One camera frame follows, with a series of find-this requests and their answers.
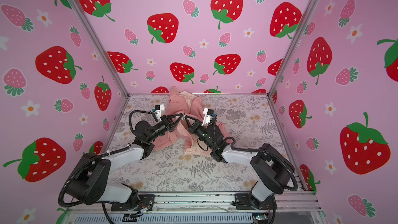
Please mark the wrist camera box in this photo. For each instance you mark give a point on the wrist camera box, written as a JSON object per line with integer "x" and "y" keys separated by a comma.
{"x": 157, "y": 112}
{"x": 209, "y": 117}

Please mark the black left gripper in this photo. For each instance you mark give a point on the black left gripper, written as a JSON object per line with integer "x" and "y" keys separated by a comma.
{"x": 167, "y": 125}

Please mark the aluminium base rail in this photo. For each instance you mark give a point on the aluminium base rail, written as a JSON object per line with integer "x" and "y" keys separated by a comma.
{"x": 300, "y": 207}

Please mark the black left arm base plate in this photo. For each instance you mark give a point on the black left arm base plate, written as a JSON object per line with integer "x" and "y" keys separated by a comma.
{"x": 138, "y": 203}

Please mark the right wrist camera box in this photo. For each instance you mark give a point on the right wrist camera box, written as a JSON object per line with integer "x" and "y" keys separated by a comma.
{"x": 209, "y": 117}

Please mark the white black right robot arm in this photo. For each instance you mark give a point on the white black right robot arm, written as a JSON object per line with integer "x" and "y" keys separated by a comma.
{"x": 275, "y": 172}

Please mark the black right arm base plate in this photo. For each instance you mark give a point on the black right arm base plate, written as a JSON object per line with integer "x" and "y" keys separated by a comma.
{"x": 249, "y": 202}

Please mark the aluminium frame corner post right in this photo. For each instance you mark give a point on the aluminium frame corner post right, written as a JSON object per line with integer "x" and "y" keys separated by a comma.
{"x": 306, "y": 17}

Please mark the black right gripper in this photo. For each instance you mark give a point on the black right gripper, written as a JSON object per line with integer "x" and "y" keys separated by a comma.
{"x": 195, "y": 127}

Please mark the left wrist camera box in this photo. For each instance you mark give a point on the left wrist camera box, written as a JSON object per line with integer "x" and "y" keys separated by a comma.
{"x": 157, "y": 112}

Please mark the aluminium frame corner post left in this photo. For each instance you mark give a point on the aluminium frame corner post left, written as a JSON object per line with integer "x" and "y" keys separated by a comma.
{"x": 96, "y": 42}

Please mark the aluminium frame corner post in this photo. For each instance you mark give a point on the aluminium frame corner post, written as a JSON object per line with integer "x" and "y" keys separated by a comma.
{"x": 96, "y": 42}
{"x": 306, "y": 17}

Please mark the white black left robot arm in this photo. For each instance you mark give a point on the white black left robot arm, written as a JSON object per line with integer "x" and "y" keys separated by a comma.
{"x": 88, "y": 182}

